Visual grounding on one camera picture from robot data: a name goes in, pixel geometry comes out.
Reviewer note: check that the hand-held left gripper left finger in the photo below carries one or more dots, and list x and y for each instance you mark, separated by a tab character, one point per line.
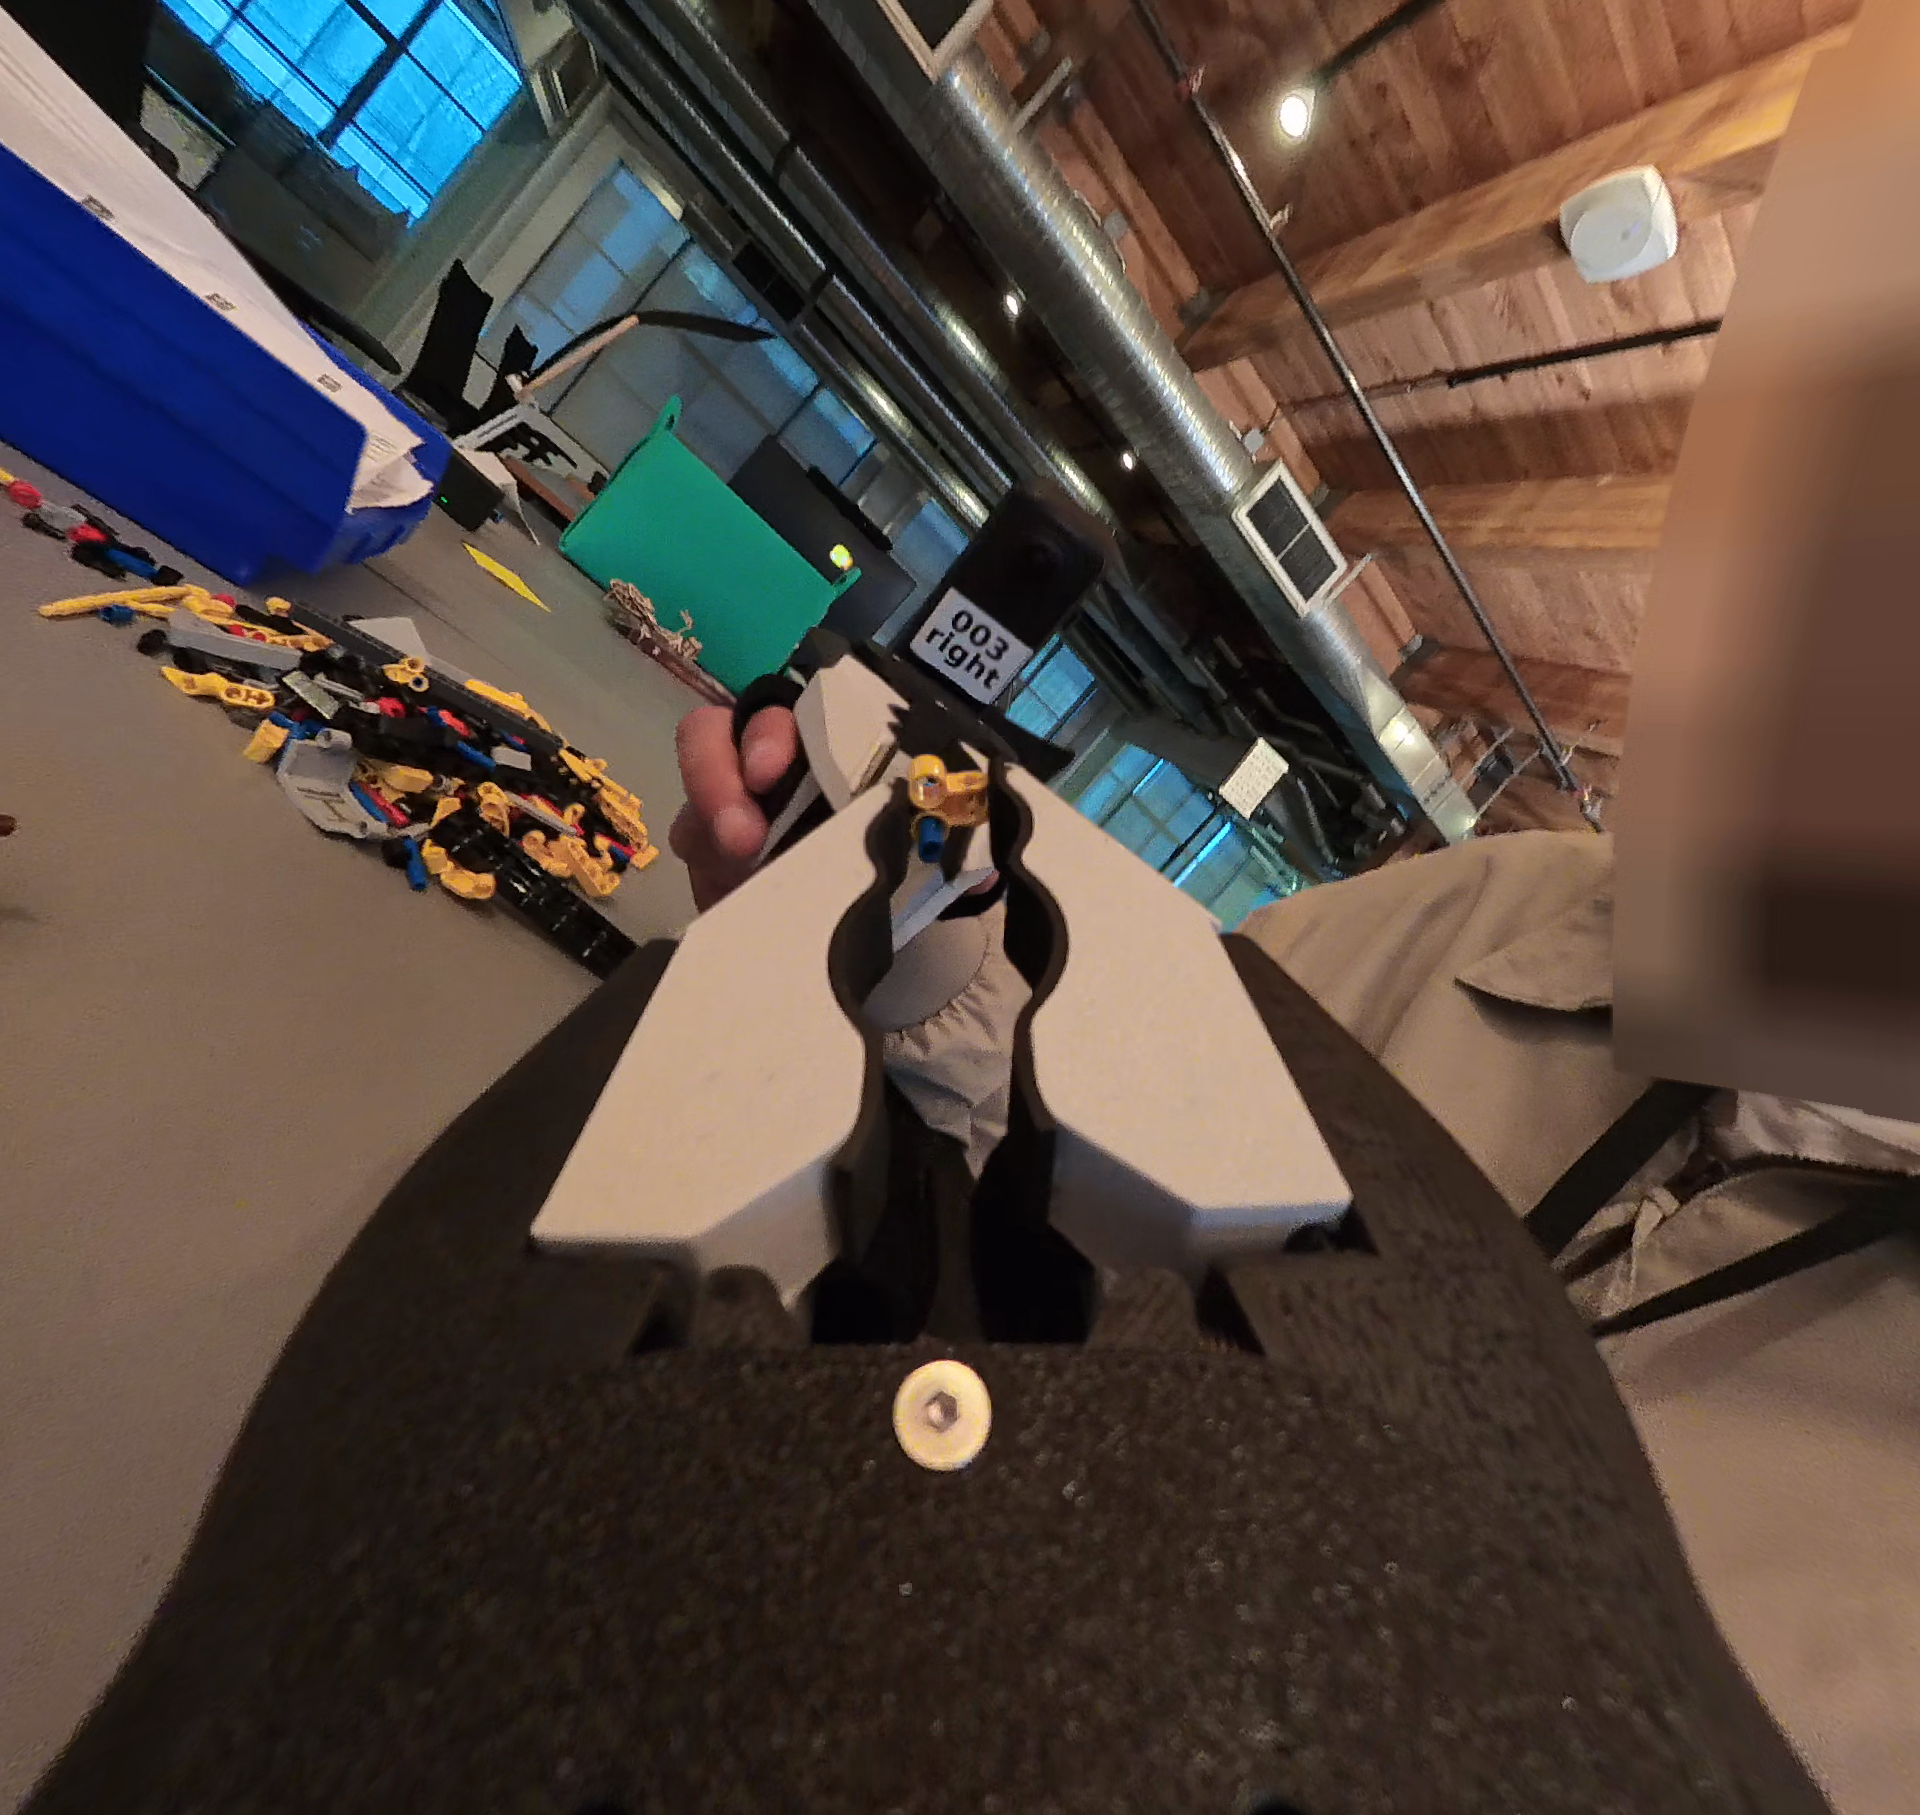
720	1079

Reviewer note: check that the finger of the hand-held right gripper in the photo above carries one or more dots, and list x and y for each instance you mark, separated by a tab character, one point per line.
848	734

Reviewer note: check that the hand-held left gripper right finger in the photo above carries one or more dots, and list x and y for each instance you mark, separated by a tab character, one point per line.
1184	1079

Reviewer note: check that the yellow brick with blue pin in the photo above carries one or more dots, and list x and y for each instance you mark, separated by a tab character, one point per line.
947	783

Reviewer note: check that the pile of toy brick pieces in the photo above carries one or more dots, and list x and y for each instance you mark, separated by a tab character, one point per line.
451	781

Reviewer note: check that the person's right forearm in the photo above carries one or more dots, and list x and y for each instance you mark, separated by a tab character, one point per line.
952	1036

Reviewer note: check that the grey desk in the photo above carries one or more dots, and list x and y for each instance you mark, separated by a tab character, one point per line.
224	1095

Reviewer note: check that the person's right hand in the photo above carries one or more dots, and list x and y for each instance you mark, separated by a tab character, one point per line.
705	795

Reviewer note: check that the small wooden model pieces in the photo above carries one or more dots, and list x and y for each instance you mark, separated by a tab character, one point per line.
653	624

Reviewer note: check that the teal green panel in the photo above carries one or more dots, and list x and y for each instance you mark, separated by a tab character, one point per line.
677	539

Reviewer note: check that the person's beige jacket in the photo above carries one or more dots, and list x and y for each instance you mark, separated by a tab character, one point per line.
1426	975

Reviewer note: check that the yellow sheet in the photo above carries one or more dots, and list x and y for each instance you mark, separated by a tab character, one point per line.
508	578

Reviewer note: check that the black device with green light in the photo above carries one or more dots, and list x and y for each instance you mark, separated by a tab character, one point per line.
469	491

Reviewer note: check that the ceiling spot lamp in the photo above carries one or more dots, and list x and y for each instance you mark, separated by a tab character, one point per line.
1295	114

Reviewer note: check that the white ceiling speaker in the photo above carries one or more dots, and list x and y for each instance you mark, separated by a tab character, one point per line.
1617	223

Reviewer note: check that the paned window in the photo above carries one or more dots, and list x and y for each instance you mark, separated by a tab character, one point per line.
347	61

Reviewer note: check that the silver ventilation duct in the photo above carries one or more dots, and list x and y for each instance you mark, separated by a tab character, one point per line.
1051	269

